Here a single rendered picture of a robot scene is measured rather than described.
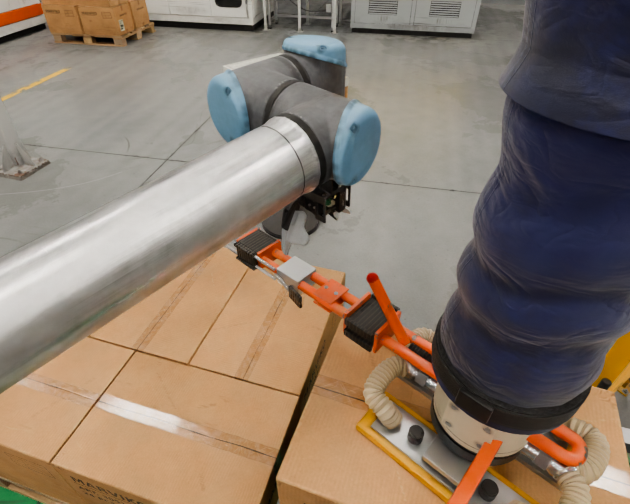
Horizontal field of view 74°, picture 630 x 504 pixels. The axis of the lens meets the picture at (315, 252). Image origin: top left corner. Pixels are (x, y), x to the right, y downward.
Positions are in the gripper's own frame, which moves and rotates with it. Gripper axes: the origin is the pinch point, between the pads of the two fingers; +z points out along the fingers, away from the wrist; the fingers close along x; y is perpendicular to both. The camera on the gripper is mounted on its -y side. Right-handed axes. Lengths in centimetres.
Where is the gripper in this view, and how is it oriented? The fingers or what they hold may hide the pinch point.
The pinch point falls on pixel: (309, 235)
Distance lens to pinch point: 84.8
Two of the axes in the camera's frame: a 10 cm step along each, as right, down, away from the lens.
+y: 7.4, 4.4, -5.1
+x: 6.8, -4.9, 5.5
